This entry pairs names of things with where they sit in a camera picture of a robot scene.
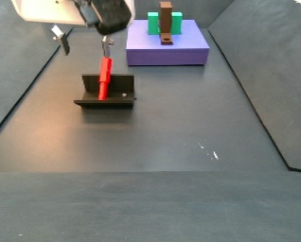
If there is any green U-shaped block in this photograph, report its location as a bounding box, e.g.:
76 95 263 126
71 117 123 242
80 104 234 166
147 11 183 35

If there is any brown L-shaped block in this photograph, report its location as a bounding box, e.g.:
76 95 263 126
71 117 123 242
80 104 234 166
159 1 174 45

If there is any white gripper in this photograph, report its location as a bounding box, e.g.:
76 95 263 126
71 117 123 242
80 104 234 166
12 0 114 58

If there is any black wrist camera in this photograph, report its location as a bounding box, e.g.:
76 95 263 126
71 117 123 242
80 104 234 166
73 0 132 35

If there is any purple board block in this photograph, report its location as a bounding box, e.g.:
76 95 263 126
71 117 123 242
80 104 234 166
127 20 210 66

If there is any red peg object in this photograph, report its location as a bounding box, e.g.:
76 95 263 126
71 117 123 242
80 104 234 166
98 57 112 100

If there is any black angled holder stand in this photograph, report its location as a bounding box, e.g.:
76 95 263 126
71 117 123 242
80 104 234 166
73 74 135 109

